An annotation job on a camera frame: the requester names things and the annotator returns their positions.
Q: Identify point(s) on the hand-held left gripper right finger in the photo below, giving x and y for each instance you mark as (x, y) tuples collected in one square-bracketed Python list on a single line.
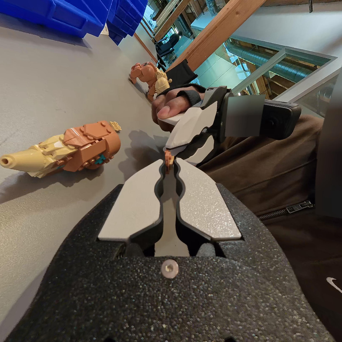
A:
[(208, 208)]

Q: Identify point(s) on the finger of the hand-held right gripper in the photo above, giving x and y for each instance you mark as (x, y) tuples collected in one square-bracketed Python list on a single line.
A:
[(192, 125), (200, 149)]

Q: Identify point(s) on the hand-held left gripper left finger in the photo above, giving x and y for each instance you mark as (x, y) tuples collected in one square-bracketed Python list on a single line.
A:
[(131, 208)]

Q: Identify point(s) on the brown wedge plate brick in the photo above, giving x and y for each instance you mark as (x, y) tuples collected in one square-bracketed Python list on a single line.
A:
[(169, 160)]

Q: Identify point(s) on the brown tan brick arm model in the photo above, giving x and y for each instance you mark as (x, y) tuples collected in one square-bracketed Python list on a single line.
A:
[(88, 149)]

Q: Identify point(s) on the person's right forearm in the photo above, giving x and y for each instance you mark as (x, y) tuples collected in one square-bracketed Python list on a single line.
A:
[(267, 160)]

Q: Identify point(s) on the person's right hand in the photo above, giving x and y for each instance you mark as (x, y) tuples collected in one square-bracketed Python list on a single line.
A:
[(167, 106)]

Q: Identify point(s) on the black chair back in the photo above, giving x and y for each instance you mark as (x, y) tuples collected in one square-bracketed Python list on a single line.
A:
[(181, 73)]

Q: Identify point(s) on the brown tan brick figure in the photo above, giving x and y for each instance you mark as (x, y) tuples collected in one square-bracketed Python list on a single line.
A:
[(149, 77)]

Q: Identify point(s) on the black office chair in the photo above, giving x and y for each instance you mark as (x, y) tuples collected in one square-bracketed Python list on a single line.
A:
[(161, 48)]

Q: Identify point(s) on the wooden pillar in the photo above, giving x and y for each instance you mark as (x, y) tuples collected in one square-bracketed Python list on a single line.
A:
[(213, 32)]

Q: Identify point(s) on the brown zip hoodie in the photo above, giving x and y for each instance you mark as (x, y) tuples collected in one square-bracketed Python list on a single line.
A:
[(294, 253)]

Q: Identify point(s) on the stack of blue bins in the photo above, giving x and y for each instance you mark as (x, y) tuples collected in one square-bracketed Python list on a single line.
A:
[(128, 18)]

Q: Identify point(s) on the white paper sheet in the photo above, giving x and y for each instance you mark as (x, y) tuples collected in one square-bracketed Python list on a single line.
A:
[(104, 29)]

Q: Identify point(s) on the blue plastic bin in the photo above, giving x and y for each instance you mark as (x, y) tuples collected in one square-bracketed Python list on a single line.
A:
[(53, 13)]

